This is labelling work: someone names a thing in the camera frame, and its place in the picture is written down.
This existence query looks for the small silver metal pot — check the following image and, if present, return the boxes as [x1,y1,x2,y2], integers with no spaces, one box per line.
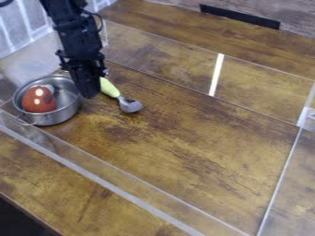
[12,75,82,126]

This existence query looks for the red and white toy mushroom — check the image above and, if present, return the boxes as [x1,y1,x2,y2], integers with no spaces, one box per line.
[23,84,56,113]

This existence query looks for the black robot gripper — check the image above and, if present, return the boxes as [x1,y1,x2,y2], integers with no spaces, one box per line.
[39,0,106,99]

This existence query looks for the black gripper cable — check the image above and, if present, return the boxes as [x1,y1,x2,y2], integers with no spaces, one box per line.
[84,9,105,34]

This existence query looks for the clear acrylic enclosure panel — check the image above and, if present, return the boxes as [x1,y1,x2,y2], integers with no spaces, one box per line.
[0,109,249,236]

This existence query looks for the green handled metal spoon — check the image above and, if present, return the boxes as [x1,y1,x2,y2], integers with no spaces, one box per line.
[101,77,143,113]

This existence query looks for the clear acrylic triangular bracket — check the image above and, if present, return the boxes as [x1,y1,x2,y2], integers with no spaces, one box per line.
[98,19,109,47]

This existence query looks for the black bar on table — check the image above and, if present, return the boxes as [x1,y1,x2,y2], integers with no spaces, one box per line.
[199,4,281,30]

